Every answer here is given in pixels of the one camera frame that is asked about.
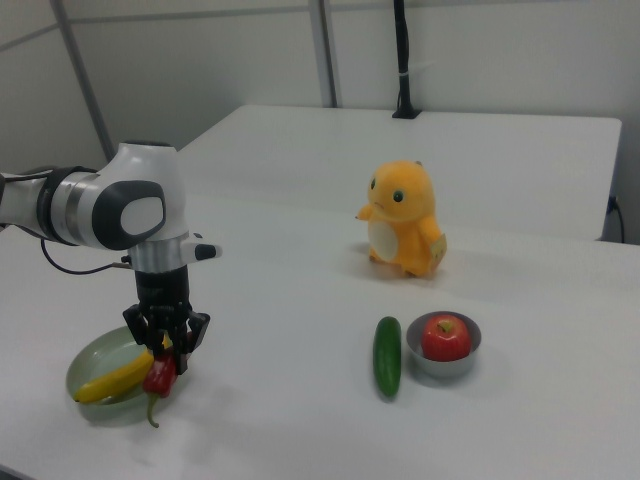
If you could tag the grey bowl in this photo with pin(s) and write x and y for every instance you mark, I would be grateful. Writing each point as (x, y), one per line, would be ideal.
(442, 367)

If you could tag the red chili pepper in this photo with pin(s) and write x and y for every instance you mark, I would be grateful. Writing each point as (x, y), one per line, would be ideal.
(161, 375)

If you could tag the red apple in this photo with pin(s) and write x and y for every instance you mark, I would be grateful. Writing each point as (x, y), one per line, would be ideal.
(445, 340)

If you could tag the light green plastic plate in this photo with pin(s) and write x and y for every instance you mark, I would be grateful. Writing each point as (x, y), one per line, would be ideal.
(107, 352)

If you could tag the green cucumber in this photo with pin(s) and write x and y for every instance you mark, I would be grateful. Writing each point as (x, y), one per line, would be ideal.
(387, 357)

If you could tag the orange plush toy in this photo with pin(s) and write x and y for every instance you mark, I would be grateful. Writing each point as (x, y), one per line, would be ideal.
(405, 220)

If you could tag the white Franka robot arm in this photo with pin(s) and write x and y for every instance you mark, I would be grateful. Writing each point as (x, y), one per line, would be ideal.
(135, 210)

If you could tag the yellow banana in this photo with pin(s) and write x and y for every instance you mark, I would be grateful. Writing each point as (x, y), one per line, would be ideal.
(120, 377)

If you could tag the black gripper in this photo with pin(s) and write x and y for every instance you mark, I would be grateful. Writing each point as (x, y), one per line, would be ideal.
(162, 292)

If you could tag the black camera pole with clamp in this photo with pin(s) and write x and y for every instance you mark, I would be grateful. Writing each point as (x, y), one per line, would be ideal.
(403, 50)

